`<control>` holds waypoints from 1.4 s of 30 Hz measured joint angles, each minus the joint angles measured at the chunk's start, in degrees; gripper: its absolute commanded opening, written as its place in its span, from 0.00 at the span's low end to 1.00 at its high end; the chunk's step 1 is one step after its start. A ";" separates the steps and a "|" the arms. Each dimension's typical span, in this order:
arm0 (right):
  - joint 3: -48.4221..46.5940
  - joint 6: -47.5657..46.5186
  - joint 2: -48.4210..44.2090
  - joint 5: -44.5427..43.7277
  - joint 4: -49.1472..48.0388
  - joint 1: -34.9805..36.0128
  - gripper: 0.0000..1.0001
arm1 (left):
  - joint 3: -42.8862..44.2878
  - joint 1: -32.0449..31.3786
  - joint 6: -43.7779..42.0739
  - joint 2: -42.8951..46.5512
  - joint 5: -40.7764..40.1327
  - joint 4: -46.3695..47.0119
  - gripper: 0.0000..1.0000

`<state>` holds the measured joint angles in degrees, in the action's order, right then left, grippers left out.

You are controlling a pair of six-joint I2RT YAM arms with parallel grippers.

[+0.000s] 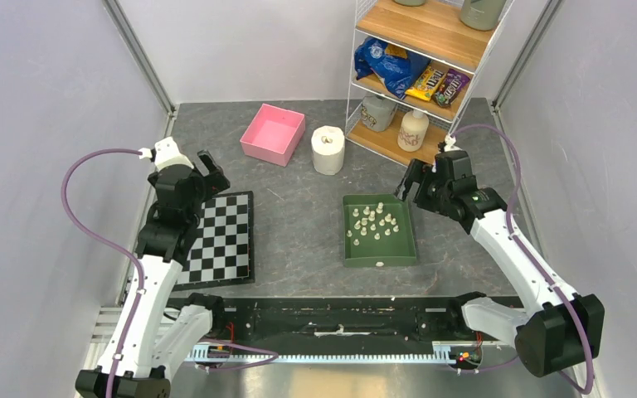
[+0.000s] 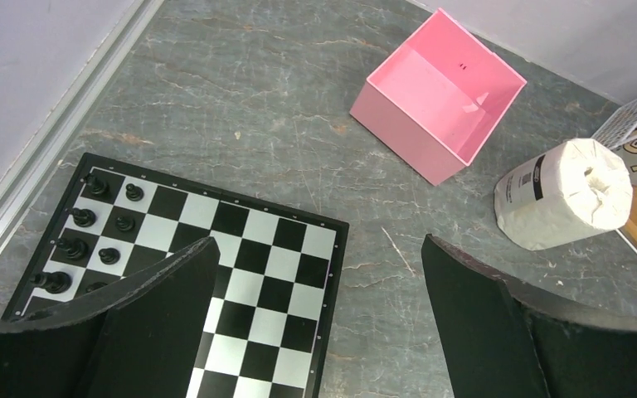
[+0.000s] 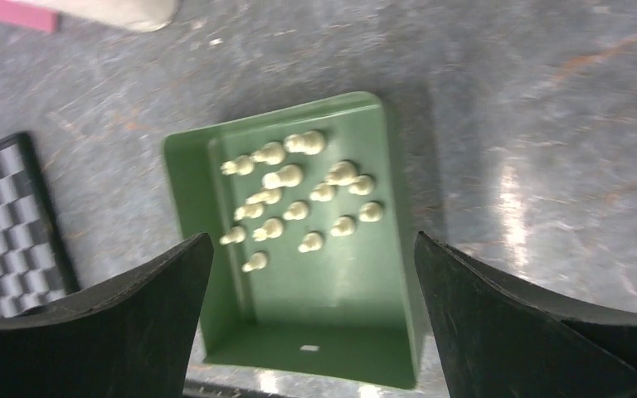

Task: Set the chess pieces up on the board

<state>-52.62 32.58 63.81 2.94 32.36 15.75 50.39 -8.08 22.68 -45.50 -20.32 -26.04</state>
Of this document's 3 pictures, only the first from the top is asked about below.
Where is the green plastic tray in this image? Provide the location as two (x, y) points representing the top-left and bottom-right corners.
(342, 194), (417, 268)

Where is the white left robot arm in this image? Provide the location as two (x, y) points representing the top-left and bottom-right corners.
(61, 137), (230, 397)

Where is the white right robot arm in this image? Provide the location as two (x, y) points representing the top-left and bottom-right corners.
(395, 150), (605, 377)

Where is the cream soap bottle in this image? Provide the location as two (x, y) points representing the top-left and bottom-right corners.
(397, 109), (430, 152)

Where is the grey jug on shelf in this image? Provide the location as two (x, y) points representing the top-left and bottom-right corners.
(360, 95), (396, 133)

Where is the black white chessboard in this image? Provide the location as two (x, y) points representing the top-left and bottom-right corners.
(173, 191), (255, 291)

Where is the pink plastic box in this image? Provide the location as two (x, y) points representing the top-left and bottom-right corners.
(240, 104), (305, 167)

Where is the yellow candy bag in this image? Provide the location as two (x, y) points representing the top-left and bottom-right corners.
(405, 62), (448, 101)

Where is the white toilet paper roll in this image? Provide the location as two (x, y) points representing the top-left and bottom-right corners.
(311, 125), (345, 176)

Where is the brown candy bag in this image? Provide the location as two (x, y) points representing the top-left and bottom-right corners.
(432, 69), (470, 108)

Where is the blue plastic bag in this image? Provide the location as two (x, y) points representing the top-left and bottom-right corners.
(353, 37), (431, 100)

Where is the grey green top bottle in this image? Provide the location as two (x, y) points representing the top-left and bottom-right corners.
(460, 0), (507, 32)

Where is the white wire wooden shelf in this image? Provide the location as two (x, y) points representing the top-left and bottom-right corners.
(345, 1), (513, 165)

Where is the white cable duct rail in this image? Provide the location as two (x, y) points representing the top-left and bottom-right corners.
(184, 343), (457, 366)

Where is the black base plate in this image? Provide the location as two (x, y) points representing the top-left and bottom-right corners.
(167, 296), (523, 358)

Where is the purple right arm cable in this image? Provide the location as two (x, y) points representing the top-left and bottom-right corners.
(450, 123), (596, 396)

